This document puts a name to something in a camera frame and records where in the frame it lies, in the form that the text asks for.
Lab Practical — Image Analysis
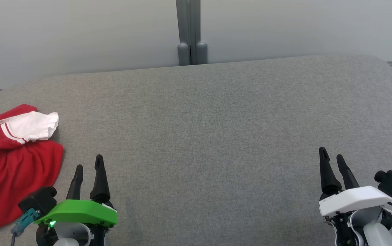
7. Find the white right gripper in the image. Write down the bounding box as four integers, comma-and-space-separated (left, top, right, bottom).
318, 147, 392, 246

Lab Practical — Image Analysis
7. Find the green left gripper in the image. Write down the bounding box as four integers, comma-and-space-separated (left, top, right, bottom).
34, 154, 118, 246

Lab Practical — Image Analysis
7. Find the red shorts white stripe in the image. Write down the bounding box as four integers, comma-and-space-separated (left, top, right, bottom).
0, 139, 64, 240

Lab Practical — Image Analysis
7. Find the grey partition post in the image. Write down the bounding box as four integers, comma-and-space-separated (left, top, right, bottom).
176, 0, 208, 66

